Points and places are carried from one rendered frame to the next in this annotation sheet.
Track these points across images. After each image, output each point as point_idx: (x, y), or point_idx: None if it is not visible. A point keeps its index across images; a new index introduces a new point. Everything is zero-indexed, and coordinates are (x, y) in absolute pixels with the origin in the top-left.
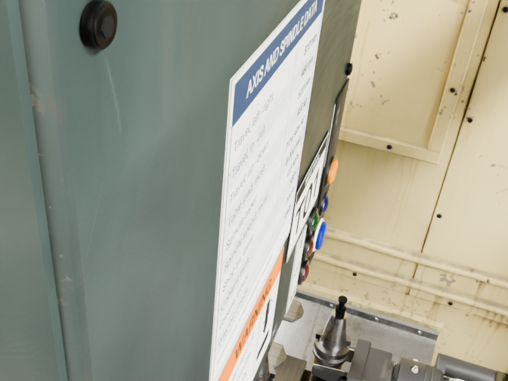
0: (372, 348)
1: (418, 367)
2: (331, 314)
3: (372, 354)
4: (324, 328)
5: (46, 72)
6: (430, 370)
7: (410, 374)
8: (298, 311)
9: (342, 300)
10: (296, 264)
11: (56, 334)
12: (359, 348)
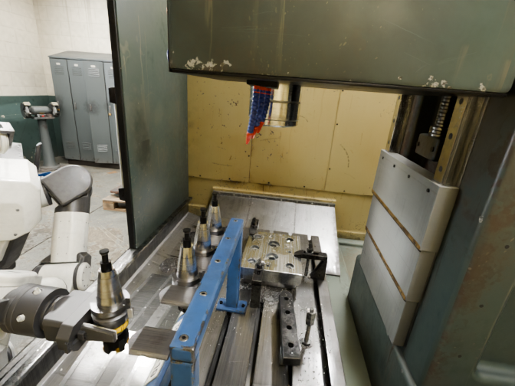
0: (63, 320)
1: (31, 295)
2: (114, 268)
3: (67, 314)
4: (119, 287)
5: None
6: (19, 294)
7: (44, 288)
8: (136, 336)
9: (106, 249)
10: None
11: None
12: (79, 315)
